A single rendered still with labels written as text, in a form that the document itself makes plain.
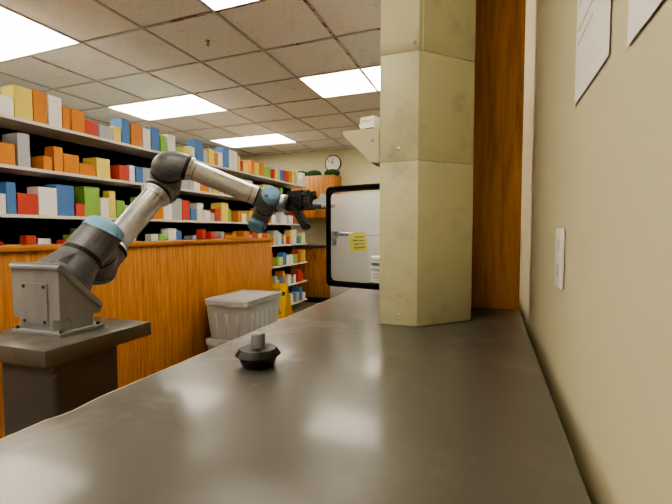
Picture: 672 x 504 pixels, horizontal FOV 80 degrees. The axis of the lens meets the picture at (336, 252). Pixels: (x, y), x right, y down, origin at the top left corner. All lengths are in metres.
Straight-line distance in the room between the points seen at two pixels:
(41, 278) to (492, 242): 1.37
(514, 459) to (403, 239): 0.72
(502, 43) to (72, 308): 1.56
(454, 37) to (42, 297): 1.33
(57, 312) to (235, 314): 2.20
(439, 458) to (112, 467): 0.38
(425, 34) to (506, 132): 0.47
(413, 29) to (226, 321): 2.66
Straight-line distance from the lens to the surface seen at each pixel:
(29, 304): 1.34
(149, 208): 1.62
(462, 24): 1.39
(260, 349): 0.84
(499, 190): 1.52
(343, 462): 0.54
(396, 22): 1.31
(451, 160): 1.25
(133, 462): 0.59
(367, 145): 1.22
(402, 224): 1.16
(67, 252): 1.33
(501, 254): 1.51
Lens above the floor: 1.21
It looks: 3 degrees down
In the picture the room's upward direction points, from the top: straight up
